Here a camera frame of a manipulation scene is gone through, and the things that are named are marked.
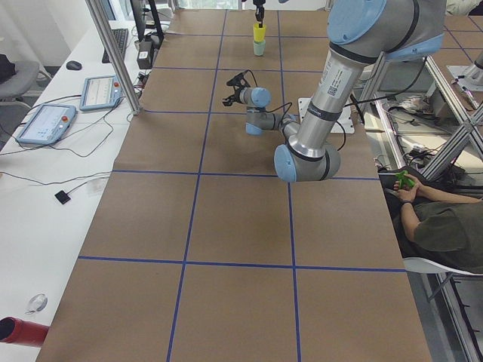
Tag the black computer mouse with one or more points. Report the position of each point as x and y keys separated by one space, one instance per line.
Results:
x=73 y=65

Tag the teach pendant tablet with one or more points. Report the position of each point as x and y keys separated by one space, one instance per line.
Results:
x=47 y=125
x=100 y=92

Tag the black power adapter box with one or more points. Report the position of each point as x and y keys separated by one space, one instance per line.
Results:
x=145 y=55

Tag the green cup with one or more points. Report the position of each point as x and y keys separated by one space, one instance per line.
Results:
x=259 y=48

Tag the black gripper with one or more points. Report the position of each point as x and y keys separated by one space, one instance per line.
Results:
x=258 y=8
x=236 y=95

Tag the seated person in dark shirt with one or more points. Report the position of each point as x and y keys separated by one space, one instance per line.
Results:
x=440 y=226

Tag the red cylinder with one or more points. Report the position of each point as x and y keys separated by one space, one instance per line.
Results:
x=20 y=332

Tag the small black square device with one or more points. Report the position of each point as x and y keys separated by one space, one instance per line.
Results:
x=62 y=196

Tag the grey aluminium post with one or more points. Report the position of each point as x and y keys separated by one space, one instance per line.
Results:
x=101 y=22

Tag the grey office chair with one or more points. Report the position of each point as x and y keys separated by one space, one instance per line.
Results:
x=16 y=79

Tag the far teach pendant tablet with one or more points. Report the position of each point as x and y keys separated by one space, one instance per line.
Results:
x=100 y=92

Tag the black keyboard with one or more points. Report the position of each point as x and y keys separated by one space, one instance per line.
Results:
x=121 y=40

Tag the seated person's hands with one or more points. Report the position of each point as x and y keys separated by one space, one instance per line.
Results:
x=405 y=193

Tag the near teach pendant tablet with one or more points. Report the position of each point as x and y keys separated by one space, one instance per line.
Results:
x=47 y=125

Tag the green handheld object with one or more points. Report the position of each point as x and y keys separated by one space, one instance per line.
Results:
x=404 y=180

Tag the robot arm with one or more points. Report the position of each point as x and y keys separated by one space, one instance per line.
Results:
x=359 y=31

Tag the yellow cup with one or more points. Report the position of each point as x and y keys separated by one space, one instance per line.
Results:
x=259 y=32

